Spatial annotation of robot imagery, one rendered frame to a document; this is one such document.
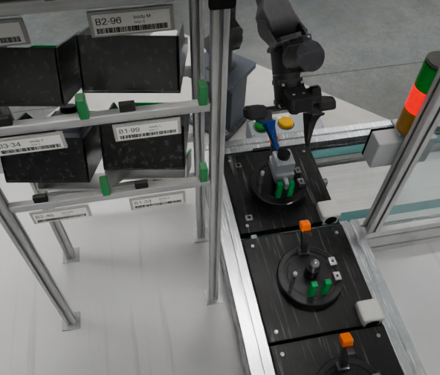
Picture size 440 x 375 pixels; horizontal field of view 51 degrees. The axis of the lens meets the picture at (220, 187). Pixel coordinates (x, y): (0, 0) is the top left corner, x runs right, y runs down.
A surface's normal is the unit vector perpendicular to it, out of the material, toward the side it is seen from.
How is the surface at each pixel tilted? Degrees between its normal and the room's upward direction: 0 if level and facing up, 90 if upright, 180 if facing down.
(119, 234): 0
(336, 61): 0
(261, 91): 0
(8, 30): 90
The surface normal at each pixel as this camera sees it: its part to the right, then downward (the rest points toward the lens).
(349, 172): 0.02, -0.61
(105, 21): 0.19, 0.78
